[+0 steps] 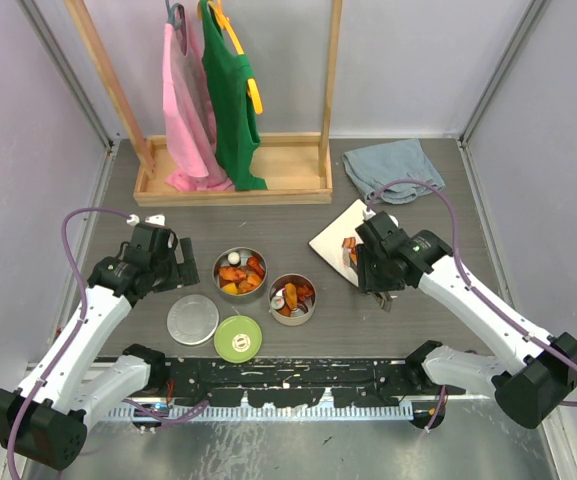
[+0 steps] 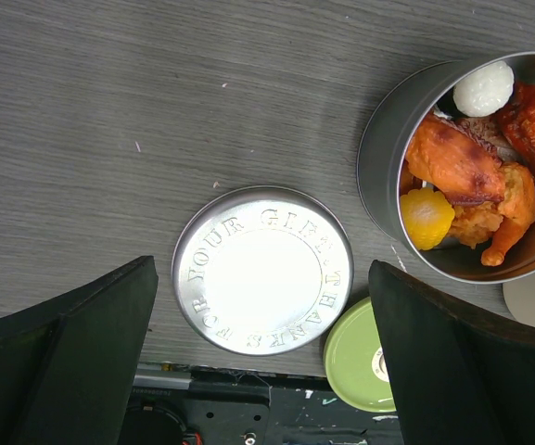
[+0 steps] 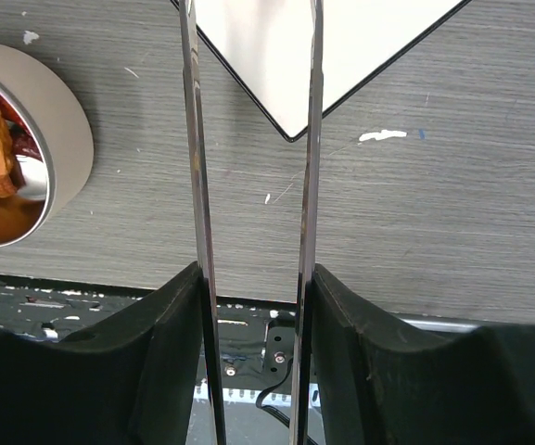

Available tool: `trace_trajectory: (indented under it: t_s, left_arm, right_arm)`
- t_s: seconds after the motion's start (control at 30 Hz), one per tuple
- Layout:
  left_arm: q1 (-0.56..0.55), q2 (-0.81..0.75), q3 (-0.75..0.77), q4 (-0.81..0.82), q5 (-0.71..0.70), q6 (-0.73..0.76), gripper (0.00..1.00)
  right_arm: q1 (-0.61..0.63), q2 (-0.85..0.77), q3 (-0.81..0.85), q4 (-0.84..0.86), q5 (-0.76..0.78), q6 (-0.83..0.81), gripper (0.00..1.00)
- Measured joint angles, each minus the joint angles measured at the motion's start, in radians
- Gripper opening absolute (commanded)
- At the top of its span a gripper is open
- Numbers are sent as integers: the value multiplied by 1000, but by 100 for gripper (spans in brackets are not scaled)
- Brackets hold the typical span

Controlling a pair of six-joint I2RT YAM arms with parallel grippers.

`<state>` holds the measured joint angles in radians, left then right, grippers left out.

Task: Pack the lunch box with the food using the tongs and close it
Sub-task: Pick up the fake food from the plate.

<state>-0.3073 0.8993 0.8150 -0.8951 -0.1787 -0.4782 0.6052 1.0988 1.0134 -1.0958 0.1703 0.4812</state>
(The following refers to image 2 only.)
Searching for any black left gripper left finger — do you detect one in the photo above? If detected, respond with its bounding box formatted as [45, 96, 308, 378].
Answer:
[0, 256, 158, 444]

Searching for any orange fried food piece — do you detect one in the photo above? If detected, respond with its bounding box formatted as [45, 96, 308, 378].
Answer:
[448, 162, 535, 267]

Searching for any large round steel tin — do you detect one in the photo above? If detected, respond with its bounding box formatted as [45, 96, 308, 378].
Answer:
[356, 51, 535, 285]

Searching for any brown meat chunk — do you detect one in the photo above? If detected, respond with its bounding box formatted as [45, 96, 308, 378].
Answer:
[456, 116, 523, 163]

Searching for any yellow food piece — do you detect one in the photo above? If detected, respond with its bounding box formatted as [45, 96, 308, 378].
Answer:
[400, 187, 455, 250]

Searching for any round steel lid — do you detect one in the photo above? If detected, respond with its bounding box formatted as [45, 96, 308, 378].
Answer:
[171, 185, 353, 356]

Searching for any green round lid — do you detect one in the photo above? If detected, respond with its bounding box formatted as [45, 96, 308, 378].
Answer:
[323, 298, 396, 413]

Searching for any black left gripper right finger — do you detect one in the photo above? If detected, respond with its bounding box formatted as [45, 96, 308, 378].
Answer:
[368, 261, 535, 444]

